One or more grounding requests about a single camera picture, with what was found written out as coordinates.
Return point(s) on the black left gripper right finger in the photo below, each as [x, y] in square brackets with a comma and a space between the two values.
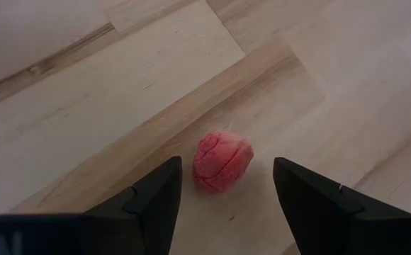
[319, 219]

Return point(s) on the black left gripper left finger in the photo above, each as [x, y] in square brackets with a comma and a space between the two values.
[145, 219]

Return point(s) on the pink cabbage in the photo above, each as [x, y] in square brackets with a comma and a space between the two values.
[221, 163]

